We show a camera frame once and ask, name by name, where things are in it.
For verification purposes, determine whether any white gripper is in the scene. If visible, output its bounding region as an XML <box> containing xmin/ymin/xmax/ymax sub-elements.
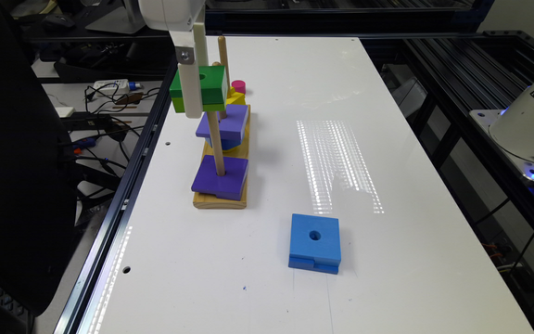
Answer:
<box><xmin>138</xmin><ymin>0</ymin><xmax>209</xmax><ymax>119</ymax></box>

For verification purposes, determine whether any green wooden block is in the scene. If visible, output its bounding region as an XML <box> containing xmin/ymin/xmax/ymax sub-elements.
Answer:
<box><xmin>170</xmin><ymin>66</ymin><xmax>220</xmax><ymax>113</ymax></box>

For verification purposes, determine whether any pink round block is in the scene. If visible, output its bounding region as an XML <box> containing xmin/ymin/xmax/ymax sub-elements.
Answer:
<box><xmin>232</xmin><ymin>80</ymin><xmax>247</xmax><ymax>94</ymax></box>

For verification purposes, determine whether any light purple square block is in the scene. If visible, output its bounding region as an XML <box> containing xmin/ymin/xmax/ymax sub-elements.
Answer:
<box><xmin>196</xmin><ymin>104</ymin><xmax>248</xmax><ymax>141</ymax></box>

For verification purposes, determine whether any blue block under purple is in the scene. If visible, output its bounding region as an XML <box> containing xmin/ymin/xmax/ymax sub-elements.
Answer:
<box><xmin>205</xmin><ymin>137</ymin><xmax>242</xmax><ymax>151</ymax></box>

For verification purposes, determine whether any dark purple square block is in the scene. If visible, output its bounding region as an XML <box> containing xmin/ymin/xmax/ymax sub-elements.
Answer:
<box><xmin>191</xmin><ymin>155</ymin><xmax>248</xmax><ymax>200</ymax></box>

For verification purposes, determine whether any blue square block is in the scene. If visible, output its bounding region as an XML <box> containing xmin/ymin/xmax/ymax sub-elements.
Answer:
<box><xmin>288</xmin><ymin>213</ymin><xmax>341</xmax><ymax>275</ymax></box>

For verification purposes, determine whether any far wooden peg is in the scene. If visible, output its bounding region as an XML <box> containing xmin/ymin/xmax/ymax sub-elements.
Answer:
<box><xmin>218</xmin><ymin>35</ymin><xmax>230</xmax><ymax>84</ymax></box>

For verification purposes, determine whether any white power strip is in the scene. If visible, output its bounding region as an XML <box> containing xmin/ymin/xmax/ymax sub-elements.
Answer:
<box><xmin>93</xmin><ymin>79</ymin><xmax>143</xmax><ymax>95</ymax></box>

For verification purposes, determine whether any near wooden peg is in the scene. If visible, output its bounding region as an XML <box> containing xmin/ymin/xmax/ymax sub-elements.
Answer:
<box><xmin>206</xmin><ymin>111</ymin><xmax>225</xmax><ymax>176</ymax></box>

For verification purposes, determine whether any wooden peg base board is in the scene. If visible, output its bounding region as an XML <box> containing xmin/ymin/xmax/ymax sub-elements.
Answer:
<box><xmin>191</xmin><ymin>105</ymin><xmax>250</xmax><ymax>209</ymax></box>

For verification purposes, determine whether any black office chair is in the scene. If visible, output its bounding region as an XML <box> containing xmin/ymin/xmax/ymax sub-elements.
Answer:
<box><xmin>0</xmin><ymin>5</ymin><xmax>77</xmax><ymax>333</ymax></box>

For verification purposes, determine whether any black aluminium table frame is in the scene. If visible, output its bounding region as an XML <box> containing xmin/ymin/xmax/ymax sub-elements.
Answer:
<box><xmin>53</xmin><ymin>0</ymin><xmax>534</xmax><ymax>334</ymax></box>

